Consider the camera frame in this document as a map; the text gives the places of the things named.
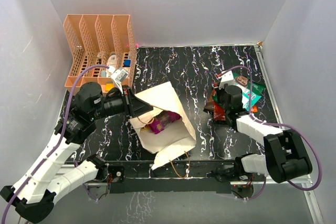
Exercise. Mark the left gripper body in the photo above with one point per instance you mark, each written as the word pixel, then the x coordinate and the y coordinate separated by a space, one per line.
pixel 127 102

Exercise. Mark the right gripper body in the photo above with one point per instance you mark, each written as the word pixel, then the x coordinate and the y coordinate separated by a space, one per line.
pixel 220 95

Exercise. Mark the orange chips bag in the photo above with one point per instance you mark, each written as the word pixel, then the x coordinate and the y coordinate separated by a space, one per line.
pixel 218 113

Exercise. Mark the brown Kettle chips bag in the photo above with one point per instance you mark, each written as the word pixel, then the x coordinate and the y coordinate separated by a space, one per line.
pixel 209 107

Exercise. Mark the teal snack pack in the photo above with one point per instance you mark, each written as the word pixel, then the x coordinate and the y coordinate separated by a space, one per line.
pixel 250 98

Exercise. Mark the purple snack bag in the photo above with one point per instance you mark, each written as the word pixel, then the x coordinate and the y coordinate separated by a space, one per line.
pixel 163 120

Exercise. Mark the green snack bag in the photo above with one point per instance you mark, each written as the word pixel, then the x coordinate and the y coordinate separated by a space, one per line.
pixel 244 83

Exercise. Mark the brown paper bag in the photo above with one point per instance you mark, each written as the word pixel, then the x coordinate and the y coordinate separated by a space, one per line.
pixel 176 140

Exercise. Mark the orange candy pack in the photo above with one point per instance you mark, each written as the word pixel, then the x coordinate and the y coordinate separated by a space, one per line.
pixel 254 109

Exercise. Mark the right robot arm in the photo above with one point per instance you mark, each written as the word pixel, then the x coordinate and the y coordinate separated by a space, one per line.
pixel 285 156

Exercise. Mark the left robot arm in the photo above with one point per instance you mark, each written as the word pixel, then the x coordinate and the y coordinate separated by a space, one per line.
pixel 36 193

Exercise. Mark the yellow small item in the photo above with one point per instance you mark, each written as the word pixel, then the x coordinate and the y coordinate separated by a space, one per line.
pixel 108 87

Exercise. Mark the blue stamp block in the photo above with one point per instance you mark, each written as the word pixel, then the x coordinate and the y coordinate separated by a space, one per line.
pixel 127 63

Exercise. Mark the white bottle with label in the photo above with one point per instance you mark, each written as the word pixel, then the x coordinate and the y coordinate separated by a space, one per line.
pixel 113 60

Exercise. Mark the orange plastic file organizer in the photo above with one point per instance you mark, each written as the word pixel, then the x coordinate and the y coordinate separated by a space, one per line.
pixel 92 39

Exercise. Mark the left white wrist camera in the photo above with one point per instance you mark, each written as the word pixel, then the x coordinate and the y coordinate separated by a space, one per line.
pixel 118 76

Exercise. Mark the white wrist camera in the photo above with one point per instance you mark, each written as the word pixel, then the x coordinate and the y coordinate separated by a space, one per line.
pixel 118 76
pixel 226 78

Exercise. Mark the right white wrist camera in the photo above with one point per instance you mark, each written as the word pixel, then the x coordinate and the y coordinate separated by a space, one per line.
pixel 226 78

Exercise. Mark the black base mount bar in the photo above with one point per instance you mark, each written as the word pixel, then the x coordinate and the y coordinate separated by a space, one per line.
pixel 205 175

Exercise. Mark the aluminium frame rail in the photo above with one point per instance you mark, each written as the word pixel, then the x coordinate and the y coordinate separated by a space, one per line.
pixel 35 195

